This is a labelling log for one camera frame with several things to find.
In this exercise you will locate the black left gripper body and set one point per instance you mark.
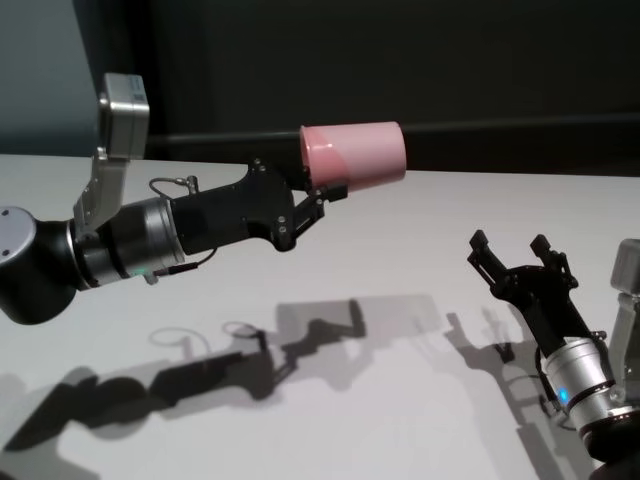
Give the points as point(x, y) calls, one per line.
point(225, 215)

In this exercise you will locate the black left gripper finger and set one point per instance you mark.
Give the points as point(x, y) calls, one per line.
point(312, 210)
point(307, 182)

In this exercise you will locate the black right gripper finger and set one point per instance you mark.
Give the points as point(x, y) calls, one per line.
point(487, 265)
point(555, 262)

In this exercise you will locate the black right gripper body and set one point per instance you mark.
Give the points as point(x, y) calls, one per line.
point(540, 300)

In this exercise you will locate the pink plastic cup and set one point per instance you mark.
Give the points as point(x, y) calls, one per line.
point(365, 155)

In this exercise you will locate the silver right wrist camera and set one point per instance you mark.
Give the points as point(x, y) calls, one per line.
point(627, 270)

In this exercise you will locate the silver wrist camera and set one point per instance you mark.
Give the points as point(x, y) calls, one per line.
point(627, 270)
point(122, 115)

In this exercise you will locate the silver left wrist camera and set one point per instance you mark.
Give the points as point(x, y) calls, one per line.
point(122, 115)

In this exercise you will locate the dark vertical frame post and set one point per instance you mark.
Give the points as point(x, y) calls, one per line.
point(125, 40)

